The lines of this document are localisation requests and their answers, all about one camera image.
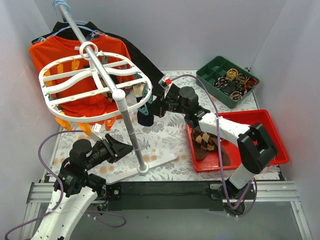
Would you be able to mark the floral rolled sock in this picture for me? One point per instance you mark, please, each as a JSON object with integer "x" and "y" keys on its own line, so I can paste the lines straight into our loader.
{"x": 221, "y": 83}

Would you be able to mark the silver stand pole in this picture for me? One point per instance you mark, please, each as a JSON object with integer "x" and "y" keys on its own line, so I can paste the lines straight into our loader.
{"x": 119, "y": 97}

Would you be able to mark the teal clothes peg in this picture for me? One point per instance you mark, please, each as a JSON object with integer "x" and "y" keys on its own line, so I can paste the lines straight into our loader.
{"x": 144, "y": 108}

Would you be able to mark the floral table mat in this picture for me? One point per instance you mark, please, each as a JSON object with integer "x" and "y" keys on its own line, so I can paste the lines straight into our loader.
{"x": 167, "y": 135}

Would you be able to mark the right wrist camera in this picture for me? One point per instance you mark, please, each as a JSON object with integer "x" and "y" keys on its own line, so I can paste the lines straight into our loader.
{"x": 165, "y": 83}

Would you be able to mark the aluminium frame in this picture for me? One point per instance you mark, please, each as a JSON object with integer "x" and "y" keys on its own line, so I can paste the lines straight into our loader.
{"x": 270, "y": 191}

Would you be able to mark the blue wire hanger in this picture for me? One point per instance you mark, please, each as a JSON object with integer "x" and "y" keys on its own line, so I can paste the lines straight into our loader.
{"x": 62, "y": 7}

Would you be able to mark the white stand base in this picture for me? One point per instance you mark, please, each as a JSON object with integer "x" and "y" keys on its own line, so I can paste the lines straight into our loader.
{"x": 147, "y": 170}

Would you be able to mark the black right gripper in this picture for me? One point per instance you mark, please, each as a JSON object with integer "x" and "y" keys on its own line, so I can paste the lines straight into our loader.
{"x": 158, "y": 107}

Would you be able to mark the dark patterned socks on hanger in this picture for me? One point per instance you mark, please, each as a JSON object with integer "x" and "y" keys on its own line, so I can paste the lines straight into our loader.
{"x": 108, "y": 95}

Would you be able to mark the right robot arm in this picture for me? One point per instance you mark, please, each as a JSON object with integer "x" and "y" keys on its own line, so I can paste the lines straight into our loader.
{"x": 255, "y": 145}

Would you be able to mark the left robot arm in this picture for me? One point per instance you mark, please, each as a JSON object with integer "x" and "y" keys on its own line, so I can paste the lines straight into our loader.
{"x": 75, "y": 189}

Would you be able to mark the black garment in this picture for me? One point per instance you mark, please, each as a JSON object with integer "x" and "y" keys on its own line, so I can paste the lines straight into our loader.
{"x": 137, "y": 57}

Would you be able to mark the green compartment box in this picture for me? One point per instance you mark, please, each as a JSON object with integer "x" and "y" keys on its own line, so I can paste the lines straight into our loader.
{"x": 234, "y": 93}

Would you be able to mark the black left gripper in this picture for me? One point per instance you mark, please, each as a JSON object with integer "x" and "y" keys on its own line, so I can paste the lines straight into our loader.
{"x": 110, "y": 148}

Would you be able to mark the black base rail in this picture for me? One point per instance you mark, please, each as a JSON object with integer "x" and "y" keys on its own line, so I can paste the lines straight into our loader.
{"x": 166, "y": 195}

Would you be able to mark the dark navy sock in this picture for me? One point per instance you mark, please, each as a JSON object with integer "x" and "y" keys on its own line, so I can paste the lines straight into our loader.
{"x": 145, "y": 120}

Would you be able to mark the orange t-shirt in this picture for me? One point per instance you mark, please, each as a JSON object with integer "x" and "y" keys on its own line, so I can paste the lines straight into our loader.
{"x": 75, "y": 75}

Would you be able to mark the yellow rolled sock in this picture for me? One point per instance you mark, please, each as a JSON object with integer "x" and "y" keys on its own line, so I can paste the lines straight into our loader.
{"x": 232, "y": 73}

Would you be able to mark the orange rolled sock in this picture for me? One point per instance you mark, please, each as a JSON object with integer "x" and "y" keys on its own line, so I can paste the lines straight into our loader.
{"x": 250, "y": 83}

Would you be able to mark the white oval clip hanger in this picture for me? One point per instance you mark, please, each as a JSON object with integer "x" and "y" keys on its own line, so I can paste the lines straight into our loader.
{"x": 95, "y": 85}

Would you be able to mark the brown argyle sock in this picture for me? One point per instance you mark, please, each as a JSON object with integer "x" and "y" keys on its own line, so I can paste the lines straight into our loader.
{"x": 206, "y": 141}

